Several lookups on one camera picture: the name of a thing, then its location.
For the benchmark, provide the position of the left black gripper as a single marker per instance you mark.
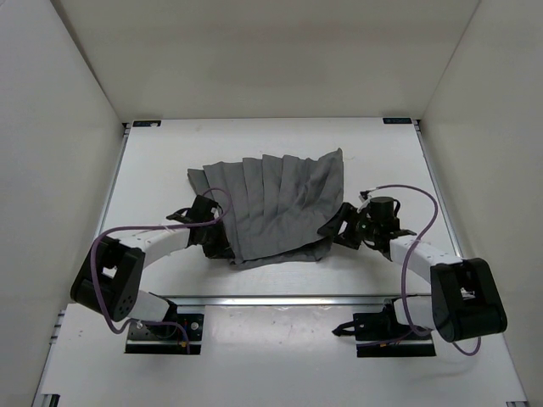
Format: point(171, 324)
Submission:
point(222, 250)

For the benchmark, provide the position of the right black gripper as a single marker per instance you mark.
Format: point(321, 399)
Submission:
point(334, 226)

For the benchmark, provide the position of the grey pleated skirt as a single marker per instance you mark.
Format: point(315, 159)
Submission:
point(275, 207)

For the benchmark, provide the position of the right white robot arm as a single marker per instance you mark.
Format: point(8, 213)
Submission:
point(440, 292)

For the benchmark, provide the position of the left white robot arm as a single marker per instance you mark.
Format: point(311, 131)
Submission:
point(109, 279)

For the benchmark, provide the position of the right blue corner label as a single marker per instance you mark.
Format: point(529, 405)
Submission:
point(396, 121)

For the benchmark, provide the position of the blue corner label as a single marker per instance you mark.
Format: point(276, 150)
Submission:
point(146, 123)
point(396, 121)

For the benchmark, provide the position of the left blue corner label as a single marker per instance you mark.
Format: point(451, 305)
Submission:
point(146, 123)

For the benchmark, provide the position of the aluminium front rail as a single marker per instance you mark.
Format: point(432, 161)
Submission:
point(280, 301)

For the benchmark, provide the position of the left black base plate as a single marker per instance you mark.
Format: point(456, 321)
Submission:
point(167, 340)

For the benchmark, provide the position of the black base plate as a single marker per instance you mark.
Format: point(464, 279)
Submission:
point(167, 340)
point(380, 335)

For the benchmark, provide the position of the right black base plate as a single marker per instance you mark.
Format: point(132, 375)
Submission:
point(380, 335)

